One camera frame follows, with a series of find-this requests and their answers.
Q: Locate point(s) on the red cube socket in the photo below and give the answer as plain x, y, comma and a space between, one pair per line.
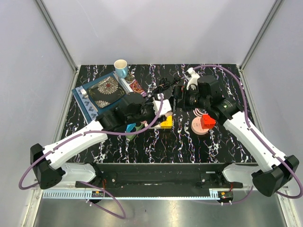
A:
207, 122

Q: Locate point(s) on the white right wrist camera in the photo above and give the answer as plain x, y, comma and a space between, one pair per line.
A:
192, 81

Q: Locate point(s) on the blue plug adapter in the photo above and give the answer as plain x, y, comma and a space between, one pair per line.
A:
131, 128

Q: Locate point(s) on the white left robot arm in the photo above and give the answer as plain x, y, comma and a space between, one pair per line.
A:
49, 162

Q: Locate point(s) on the pink cube socket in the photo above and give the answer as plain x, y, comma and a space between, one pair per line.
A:
145, 123

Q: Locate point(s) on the yellow cube socket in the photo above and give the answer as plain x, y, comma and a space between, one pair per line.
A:
168, 124

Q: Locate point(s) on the blue patterned placemat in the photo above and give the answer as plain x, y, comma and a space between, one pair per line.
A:
130, 84

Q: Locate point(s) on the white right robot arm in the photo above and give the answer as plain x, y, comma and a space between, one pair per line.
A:
274, 169

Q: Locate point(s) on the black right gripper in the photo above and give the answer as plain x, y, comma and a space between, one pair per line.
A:
181, 92

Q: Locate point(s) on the teal ceramic mug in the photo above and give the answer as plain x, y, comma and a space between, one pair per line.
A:
121, 68

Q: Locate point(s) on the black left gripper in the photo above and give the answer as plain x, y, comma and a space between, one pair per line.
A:
150, 104

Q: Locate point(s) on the silver fork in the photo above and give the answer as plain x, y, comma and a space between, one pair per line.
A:
85, 95

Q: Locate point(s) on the green power strip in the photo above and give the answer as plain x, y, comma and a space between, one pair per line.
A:
131, 137

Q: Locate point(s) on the pink round socket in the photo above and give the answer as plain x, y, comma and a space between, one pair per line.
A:
197, 127

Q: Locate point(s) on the dark floral square plate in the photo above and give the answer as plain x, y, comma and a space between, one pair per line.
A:
106, 92

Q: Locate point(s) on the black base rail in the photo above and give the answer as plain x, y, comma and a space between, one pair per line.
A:
187, 180

